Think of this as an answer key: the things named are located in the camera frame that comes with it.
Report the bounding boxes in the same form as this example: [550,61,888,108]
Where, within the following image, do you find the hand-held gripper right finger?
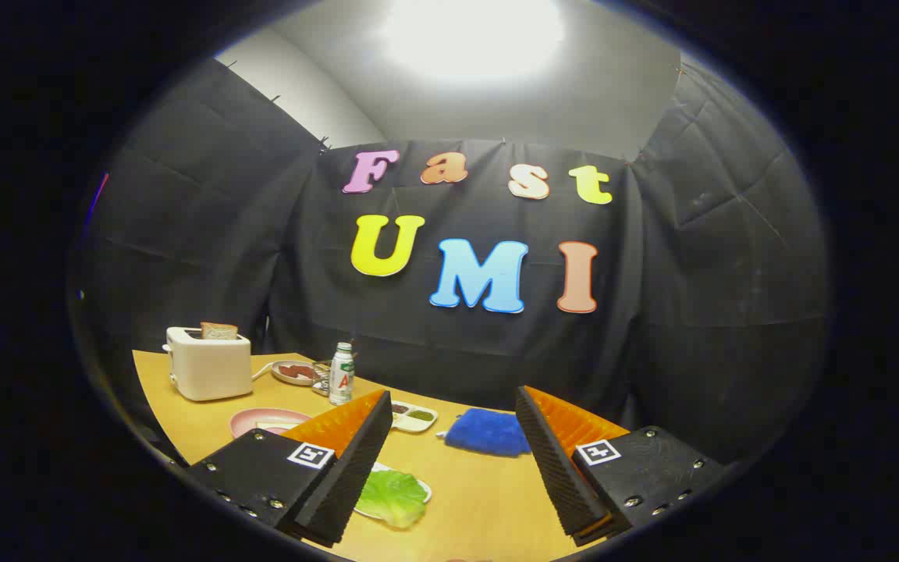
[515,385,731,547]

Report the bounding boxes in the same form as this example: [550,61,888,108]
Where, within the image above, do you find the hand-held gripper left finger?
[187,389,394,549]

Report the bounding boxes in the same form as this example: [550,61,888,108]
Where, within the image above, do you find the green lettuce leaf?
[356,469,428,529]

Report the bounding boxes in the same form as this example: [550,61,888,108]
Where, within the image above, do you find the blue towel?
[443,407,532,457]

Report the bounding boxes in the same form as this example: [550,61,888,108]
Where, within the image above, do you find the white plate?
[354,462,433,522]

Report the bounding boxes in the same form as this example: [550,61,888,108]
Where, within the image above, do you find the white divided bean dish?
[389,400,439,433]

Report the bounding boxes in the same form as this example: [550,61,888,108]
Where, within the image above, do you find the white drink bottle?
[329,342,356,406]

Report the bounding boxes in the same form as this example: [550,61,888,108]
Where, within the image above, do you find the pink plate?
[229,407,314,439]

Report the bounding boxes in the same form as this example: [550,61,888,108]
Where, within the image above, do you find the grey round plate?
[271,359,318,386]

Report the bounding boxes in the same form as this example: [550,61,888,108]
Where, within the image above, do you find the black backdrop cloth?
[67,55,833,469]

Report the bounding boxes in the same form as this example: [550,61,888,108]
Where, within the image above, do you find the white toaster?
[162,326,254,403]

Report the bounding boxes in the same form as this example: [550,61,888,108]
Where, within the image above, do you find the lit purple screen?
[83,172,111,235]

